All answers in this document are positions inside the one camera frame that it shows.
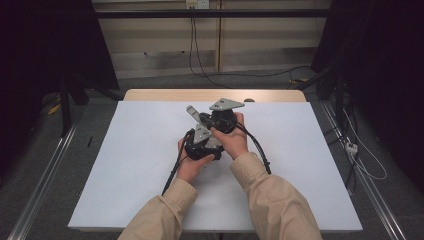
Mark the person's left hand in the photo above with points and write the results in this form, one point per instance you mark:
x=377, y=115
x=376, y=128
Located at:
x=190, y=168

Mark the small black floor item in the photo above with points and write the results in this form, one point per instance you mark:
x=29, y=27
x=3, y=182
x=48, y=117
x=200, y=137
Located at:
x=89, y=142

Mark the white wall socket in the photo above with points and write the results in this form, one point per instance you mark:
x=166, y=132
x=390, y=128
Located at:
x=197, y=3

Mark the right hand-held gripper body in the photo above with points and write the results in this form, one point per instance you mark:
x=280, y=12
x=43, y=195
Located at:
x=226, y=104

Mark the white table mat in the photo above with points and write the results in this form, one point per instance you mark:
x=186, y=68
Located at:
x=133, y=173

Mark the black horizontal metal bar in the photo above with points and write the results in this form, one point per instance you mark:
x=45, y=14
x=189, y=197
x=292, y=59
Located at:
x=206, y=13

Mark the person's right hand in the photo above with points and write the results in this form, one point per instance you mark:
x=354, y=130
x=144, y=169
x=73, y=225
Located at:
x=235, y=141

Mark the metal floor rail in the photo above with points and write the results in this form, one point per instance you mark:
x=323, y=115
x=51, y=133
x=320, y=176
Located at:
x=43, y=186
x=373, y=196

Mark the black metal stand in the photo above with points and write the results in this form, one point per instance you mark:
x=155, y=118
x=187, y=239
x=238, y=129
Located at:
x=338, y=100
x=66, y=106

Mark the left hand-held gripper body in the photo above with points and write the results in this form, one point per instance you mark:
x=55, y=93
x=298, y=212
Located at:
x=201, y=134

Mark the wooden table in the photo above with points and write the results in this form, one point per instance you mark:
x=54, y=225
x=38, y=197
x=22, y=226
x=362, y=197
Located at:
x=166, y=95

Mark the dark curtain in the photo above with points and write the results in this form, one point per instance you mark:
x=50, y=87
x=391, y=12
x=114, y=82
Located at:
x=376, y=66
x=43, y=43

